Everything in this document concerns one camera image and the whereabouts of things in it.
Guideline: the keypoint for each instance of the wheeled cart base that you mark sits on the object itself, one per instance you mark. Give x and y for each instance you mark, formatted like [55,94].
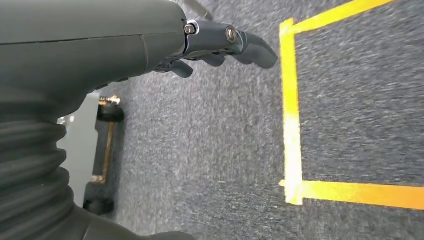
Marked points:
[79,149]

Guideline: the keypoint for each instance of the yellow floor tape square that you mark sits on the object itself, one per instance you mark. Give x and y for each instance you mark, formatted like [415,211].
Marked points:
[291,116]

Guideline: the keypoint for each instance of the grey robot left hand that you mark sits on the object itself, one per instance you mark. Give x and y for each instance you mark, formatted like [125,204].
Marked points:
[82,43]

